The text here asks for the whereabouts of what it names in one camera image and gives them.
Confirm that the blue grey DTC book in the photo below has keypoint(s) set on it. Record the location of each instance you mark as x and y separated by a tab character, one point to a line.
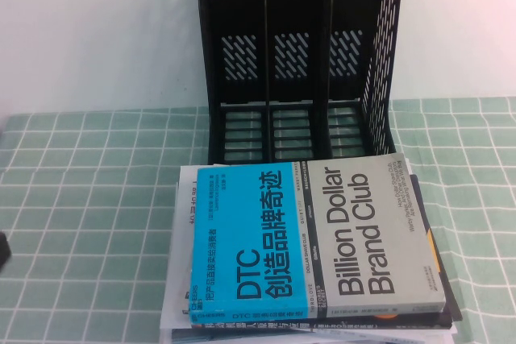
322	239

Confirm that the black orange robotics book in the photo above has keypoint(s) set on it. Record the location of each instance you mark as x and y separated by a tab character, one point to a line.
448	279

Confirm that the green checked tablecloth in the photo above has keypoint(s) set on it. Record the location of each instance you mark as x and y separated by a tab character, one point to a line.
80	219

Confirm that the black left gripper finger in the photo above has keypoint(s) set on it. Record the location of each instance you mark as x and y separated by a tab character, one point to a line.
4	249

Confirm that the white cover book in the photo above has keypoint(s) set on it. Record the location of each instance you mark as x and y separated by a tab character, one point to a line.
177	239

